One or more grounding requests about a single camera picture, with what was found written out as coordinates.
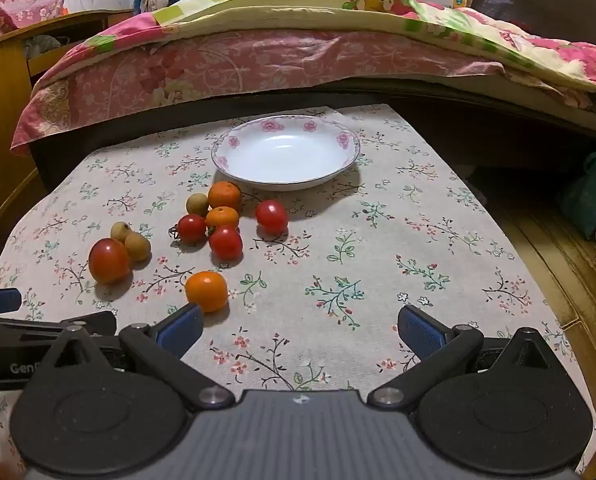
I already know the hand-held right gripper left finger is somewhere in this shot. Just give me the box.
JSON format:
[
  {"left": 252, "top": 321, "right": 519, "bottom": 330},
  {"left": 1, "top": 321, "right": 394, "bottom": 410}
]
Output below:
[{"left": 22, "top": 303, "right": 236, "bottom": 411}]

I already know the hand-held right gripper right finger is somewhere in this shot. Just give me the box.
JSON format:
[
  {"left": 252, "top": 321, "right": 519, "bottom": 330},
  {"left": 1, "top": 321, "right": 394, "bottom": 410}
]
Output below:
[{"left": 365, "top": 304, "right": 574, "bottom": 411}]

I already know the small orange mandarin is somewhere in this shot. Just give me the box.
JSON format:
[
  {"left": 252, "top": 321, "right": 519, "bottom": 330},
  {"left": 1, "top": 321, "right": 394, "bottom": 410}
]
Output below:
[
  {"left": 205, "top": 206, "right": 241, "bottom": 231},
  {"left": 208, "top": 181, "right": 243, "bottom": 211},
  {"left": 185, "top": 271, "right": 229, "bottom": 314}
]

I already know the large red tomato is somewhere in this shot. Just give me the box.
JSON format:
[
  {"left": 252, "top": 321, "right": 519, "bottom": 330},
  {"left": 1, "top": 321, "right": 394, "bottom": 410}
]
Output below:
[{"left": 88, "top": 238, "right": 132, "bottom": 286}]

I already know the small red tomato with stem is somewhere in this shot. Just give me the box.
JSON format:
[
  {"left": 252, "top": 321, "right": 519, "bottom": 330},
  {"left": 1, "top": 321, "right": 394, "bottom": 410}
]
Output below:
[{"left": 169, "top": 214, "right": 208, "bottom": 247}]

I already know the green-brown kiwi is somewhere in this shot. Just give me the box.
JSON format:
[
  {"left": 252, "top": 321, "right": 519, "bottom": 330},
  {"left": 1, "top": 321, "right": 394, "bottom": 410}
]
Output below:
[{"left": 186, "top": 193, "right": 210, "bottom": 217}]

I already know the white floral rimmed plate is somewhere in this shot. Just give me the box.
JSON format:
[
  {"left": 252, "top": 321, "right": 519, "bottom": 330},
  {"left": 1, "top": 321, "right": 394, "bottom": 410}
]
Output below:
[{"left": 211, "top": 115, "right": 361, "bottom": 192}]

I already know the floral print tablecloth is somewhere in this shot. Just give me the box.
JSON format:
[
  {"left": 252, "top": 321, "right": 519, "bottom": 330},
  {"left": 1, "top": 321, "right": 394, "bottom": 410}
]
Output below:
[{"left": 0, "top": 104, "right": 596, "bottom": 480}]

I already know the yellow wooden cabinet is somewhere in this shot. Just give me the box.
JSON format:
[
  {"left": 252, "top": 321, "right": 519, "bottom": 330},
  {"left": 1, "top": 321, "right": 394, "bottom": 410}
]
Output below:
[{"left": 0, "top": 9, "right": 136, "bottom": 233}]

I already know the green bag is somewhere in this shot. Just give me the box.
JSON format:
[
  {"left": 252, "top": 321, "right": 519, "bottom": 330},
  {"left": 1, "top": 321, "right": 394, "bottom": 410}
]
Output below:
[{"left": 559, "top": 149, "right": 596, "bottom": 241}]

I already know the grey cloth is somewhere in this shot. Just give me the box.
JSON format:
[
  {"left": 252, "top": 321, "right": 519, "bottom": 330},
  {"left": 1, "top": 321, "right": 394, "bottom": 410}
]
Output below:
[{"left": 24, "top": 34, "right": 71, "bottom": 59}]

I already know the pink floral bedsheet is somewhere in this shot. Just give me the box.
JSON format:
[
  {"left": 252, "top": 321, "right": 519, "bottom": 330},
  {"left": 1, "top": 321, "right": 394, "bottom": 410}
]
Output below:
[{"left": 10, "top": 27, "right": 559, "bottom": 157}]

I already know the dark wooden headboard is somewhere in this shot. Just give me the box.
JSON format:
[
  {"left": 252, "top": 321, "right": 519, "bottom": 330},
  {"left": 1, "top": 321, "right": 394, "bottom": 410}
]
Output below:
[{"left": 472, "top": 0, "right": 596, "bottom": 53}]

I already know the dark bed frame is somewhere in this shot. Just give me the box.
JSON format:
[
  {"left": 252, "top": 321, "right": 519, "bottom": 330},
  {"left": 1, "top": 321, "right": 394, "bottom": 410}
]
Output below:
[{"left": 28, "top": 72, "right": 596, "bottom": 196}]

